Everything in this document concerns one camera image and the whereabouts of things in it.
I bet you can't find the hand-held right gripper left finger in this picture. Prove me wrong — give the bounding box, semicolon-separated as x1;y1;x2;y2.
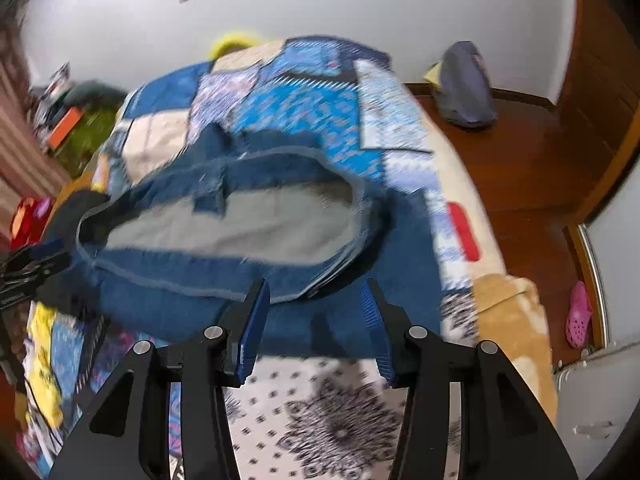
47;278;271;480

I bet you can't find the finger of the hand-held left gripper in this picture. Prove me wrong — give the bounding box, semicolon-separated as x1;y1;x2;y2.
0;239;68;267
0;259;72;312

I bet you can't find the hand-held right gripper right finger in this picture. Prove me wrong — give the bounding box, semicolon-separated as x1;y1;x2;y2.
360;280;581;480

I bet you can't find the red plush toy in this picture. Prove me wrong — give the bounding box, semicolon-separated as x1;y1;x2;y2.
10;196;54;252

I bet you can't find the black garment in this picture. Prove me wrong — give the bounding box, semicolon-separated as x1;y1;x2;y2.
42;189;109;247

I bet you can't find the brown striped curtain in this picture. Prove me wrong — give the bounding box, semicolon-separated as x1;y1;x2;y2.
0;25;72;246

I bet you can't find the green patterned cloth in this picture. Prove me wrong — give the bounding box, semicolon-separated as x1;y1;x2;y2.
60;109;122;177

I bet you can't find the orange box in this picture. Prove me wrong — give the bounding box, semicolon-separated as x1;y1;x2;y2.
46;106;84;152

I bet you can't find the tan blanket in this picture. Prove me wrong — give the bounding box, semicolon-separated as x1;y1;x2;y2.
474;272;559;423

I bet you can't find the pile of clutter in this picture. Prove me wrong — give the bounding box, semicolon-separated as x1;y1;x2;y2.
29;62;74;132

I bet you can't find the dark grey cushion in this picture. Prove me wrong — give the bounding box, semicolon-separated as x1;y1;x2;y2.
65;80;129;112

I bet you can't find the pink slipper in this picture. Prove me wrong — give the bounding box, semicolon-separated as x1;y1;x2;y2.
564;280;594;350

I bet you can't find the grey backpack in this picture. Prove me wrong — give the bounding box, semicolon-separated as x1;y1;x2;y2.
431;41;499;129

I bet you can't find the yellow rounded object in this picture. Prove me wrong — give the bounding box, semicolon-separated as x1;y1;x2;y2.
208;32;264;59

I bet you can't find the brown wooden door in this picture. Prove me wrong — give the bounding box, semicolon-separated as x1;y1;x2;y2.
554;0;640;233

